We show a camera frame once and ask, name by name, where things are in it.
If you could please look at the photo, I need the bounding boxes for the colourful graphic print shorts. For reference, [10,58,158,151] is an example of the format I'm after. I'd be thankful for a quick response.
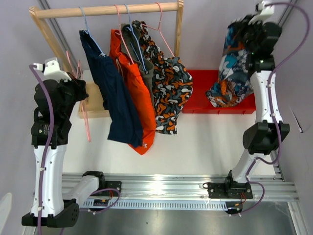
[205,23,253,108]

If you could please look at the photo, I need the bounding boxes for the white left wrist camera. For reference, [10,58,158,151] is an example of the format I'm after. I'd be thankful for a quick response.
[33,57,72,82]

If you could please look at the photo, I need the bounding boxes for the olive grey shorts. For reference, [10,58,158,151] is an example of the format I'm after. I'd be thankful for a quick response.
[121,24,154,105]

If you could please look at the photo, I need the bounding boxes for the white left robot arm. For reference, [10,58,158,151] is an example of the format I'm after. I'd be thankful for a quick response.
[22,79,106,228]

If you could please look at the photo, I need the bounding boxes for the red plastic tray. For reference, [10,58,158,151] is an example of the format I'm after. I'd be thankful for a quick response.
[182,70,256,115]

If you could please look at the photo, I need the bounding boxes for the white slotted cable duct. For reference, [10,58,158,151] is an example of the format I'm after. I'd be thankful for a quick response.
[82,198,227,211]

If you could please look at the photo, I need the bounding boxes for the orange black camouflage shorts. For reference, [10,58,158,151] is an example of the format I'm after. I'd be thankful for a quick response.
[132,20,193,135]

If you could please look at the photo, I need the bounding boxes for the wooden clothes rack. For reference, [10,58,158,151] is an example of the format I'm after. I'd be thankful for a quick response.
[29,0,184,118]

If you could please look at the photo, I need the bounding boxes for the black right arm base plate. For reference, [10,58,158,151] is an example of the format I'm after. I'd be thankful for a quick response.
[202,182,253,199]

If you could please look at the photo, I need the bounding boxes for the pink hanger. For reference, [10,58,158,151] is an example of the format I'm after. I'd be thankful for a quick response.
[142,2,175,57]
[66,50,91,142]
[114,4,134,64]

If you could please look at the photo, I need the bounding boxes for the aluminium mounting rail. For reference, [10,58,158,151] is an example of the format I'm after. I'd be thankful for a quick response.
[61,173,300,203]

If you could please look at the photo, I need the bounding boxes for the navy blue shorts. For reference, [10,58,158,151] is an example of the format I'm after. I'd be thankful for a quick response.
[79,30,143,147]

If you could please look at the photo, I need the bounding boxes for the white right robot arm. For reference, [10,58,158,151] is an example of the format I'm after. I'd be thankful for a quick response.
[223,15,290,198]

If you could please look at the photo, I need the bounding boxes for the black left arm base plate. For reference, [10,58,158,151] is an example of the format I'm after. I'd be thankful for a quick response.
[96,181,122,197]

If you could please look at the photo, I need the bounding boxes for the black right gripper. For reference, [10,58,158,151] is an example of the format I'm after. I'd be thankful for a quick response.
[232,15,264,54]

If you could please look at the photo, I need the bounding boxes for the light blue hanger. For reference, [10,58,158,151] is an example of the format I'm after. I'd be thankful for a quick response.
[124,4,149,74]
[79,7,107,57]

